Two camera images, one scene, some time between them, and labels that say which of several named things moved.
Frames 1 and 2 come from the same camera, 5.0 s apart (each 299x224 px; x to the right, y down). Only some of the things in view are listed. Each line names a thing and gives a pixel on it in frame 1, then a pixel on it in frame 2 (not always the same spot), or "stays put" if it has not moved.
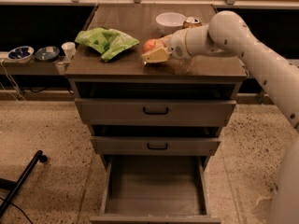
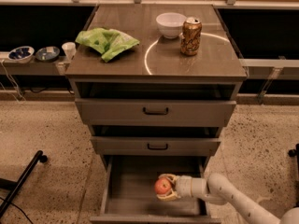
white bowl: x=169 y=22 stays put
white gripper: x=177 y=46 to x=184 y=186
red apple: x=152 y=44 to x=163 y=186
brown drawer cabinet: x=156 y=124 stays put
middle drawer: x=152 y=146 stays put
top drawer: x=152 y=112 stays put
